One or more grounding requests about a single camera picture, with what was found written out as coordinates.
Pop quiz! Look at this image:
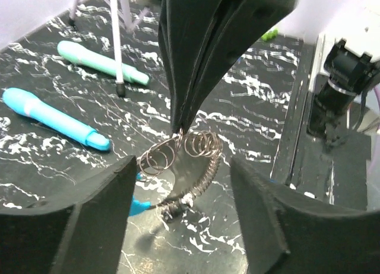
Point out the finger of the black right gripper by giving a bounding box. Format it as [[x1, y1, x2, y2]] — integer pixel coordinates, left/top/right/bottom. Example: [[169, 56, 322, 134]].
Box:
[[180, 0, 297, 129], [159, 0, 221, 130]]

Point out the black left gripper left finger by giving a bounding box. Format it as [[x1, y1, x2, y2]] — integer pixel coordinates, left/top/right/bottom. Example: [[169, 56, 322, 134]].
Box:
[[1, 156, 137, 273]]

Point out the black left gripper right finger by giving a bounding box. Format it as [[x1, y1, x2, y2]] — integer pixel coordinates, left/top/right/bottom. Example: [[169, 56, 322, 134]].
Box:
[[230, 157, 379, 273]]

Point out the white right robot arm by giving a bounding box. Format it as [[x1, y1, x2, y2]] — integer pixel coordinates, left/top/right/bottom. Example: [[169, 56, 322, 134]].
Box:
[[158, 0, 379, 135]]

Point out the green frog toy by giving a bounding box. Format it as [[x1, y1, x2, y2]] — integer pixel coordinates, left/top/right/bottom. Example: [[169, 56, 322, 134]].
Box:
[[261, 28, 278, 42]]

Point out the lilac music stand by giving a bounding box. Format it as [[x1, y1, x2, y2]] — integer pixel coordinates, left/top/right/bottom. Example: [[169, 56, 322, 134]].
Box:
[[68, 0, 152, 97]]

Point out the blue toy microphone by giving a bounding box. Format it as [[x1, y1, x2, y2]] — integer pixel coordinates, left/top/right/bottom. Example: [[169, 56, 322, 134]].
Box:
[[2, 88, 110, 151]]

